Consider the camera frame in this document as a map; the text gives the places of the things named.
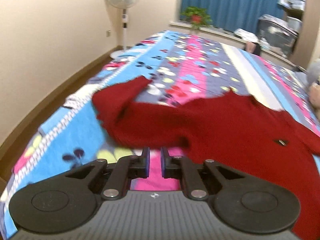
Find potted green plant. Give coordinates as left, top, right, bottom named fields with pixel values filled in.
left=181, top=6, right=212, bottom=30

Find red knit sweater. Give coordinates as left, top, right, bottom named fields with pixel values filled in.
left=92, top=76, right=319, bottom=239

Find cluttered storage shelf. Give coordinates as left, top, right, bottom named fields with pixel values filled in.
left=278, top=0, right=306, bottom=33

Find white items on sill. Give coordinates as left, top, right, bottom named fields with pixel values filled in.
left=234, top=28, right=259, bottom=43

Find beige star-pattern quilt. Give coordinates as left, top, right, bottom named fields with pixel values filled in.
left=306, top=58, right=320, bottom=120

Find colourful floral bed blanket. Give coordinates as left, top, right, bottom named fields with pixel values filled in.
left=1, top=31, right=319, bottom=239

